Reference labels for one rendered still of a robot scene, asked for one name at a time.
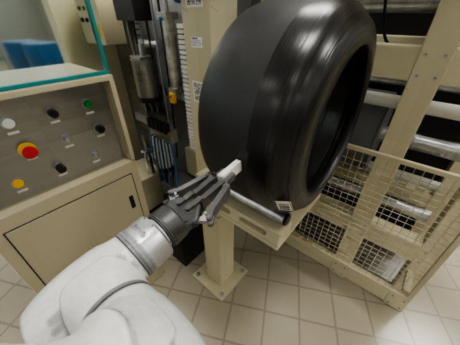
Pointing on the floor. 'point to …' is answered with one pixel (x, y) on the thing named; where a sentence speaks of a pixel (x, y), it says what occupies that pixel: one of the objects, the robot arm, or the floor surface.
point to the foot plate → (221, 291)
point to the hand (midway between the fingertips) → (230, 172)
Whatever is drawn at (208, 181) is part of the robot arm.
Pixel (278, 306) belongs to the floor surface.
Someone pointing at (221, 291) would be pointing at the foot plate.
